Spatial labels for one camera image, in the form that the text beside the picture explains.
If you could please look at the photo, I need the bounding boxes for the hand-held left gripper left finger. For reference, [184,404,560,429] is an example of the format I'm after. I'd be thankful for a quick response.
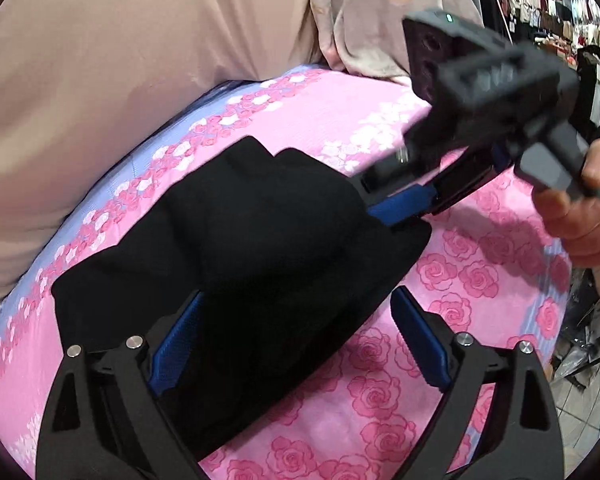
[36,290,206,480]

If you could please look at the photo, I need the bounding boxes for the pale floral blanket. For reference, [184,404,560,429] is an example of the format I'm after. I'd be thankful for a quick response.
[307,0,483,87]

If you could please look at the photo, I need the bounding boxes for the pink rose print bedsheet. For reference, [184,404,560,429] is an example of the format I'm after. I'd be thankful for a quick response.
[0,62,574,480]

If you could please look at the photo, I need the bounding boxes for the person's right hand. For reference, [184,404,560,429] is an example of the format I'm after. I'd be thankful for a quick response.
[532,135,600,267]

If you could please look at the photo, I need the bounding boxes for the beige padded headboard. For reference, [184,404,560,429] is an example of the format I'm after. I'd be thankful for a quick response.
[0,0,327,307]

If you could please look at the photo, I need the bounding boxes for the dark plastic bags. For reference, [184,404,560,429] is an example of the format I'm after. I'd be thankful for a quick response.
[544,270,600,392]

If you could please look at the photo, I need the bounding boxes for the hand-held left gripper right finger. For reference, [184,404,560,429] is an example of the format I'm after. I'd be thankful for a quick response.
[390,286,567,480]

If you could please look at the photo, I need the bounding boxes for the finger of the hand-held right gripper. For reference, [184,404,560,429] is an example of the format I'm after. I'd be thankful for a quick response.
[367,147,513,224]
[361,147,423,194]

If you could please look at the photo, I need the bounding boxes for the black pants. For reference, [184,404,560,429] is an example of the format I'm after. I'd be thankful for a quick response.
[51,136,433,461]

